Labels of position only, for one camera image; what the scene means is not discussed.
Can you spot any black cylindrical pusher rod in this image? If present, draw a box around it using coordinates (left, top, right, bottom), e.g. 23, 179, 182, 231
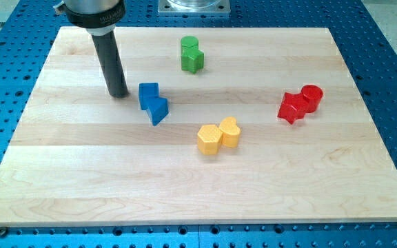
92, 31, 128, 98

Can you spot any blue square block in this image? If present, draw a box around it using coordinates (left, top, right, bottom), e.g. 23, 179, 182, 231
139, 82, 159, 110

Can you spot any blue pentagon block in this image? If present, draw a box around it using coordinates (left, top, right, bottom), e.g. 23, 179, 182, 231
146, 97, 169, 126

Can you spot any green cylinder block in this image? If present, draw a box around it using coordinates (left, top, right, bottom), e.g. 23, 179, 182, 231
181, 36, 199, 56

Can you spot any green star block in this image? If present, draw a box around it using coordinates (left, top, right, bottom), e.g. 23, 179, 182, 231
181, 48, 205, 74

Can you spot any blue perforated table plate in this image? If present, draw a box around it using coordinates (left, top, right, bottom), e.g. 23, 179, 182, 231
0, 1, 397, 247

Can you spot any light wooden board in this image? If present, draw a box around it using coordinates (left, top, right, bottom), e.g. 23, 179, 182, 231
0, 26, 397, 227

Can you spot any yellow hexagon block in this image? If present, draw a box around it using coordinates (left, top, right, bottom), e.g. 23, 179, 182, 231
197, 124, 223, 155

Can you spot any yellow heart block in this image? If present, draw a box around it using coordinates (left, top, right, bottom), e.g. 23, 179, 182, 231
218, 116, 241, 148

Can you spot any red star block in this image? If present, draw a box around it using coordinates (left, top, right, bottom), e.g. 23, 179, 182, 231
277, 92, 308, 125

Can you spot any red cylinder block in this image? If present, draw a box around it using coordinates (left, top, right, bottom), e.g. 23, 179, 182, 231
301, 85, 323, 113

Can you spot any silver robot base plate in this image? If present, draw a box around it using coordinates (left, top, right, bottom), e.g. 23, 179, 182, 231
158, 0, 231, 14

